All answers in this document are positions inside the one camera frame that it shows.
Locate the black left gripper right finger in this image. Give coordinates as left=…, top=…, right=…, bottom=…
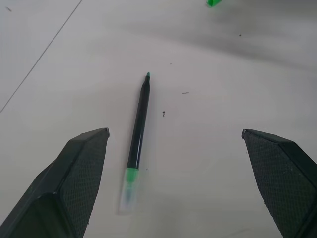
left=241, top=128, right=317, bottom=238

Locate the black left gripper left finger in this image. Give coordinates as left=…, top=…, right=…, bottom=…
left=0, top=127, right=111, bottom=238

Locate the black green marker pen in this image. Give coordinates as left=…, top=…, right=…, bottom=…
left=118, top=71, right=152, bottom=215

